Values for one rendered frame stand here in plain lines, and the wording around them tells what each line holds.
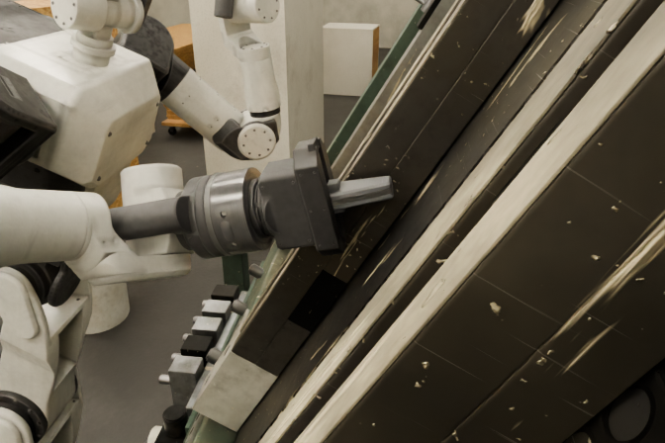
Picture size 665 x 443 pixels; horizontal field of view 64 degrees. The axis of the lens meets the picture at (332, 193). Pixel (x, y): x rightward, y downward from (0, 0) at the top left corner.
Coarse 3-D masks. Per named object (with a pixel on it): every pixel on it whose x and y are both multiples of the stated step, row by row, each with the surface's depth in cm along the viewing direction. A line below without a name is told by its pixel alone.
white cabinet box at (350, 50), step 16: (336, 32) 573; (352, 32) 569; (368, 32) 565; (336, 48) 580; (352, 48) 576; (368, 48) 572; (336, 64) 587; (352, 64) 583; (368, 64) 579; (336, 80) 595; (352, 80) 590; (368, 80) 586
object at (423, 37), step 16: (448, 0) 95; (432, 16) 97; (432, 32) 98; (416, 48) 100; (400, 64) 101; (400, 80) 102; (384, 96) 104; (368, 112) 106; (368, 128) 107; (352, 144) 109; (336, 160) 112; (336, 176) 112
